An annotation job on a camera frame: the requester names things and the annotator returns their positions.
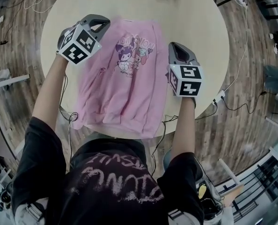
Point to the pink cartoon print sweatshirt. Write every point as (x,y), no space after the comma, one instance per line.
(120,90)

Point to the person's right forearm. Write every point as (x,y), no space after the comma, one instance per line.
(183,125)

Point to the white-legged desk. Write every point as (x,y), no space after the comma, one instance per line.
(10,80)

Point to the person's black printed t-shirt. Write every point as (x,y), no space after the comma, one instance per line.
(101,191)

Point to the white power strip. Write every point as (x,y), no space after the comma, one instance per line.
(219,97)
(242,1)

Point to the black metal railing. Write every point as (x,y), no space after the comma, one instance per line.
(265,179)

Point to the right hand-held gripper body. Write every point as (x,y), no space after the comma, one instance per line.
(185,81)

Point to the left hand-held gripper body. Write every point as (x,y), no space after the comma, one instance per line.
(78,46)

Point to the wooden desk with white legs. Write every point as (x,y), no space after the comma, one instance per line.
(228,170)

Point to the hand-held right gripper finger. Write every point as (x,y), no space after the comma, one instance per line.
(191,56)
(172,55)

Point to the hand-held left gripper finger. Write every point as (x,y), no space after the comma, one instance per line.
(101,34)
(94,17)

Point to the person's left forearm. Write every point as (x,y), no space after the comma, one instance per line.
(47,90)

